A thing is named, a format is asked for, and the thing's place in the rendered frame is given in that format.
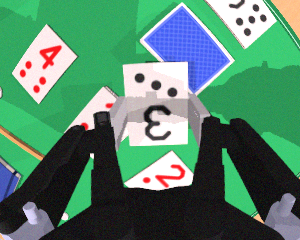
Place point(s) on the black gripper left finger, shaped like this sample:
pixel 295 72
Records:
pixel 37 207

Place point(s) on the green card cloth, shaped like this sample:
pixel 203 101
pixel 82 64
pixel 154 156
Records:
pixel 261 87
pixel 288 29

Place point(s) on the dark blue flat rectangular block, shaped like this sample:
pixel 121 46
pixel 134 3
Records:
pixel 9 179

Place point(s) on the long thin brown stick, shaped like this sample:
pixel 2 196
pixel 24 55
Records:
pixel 21 143

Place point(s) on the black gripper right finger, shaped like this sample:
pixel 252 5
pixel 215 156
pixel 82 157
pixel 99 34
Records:
pixel 272 186

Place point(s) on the blue playing card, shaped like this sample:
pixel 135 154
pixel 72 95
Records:
pixel 157 103
pixel 180 36

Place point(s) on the white flat disc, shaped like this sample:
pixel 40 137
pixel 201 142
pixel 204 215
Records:
pixel 65 216

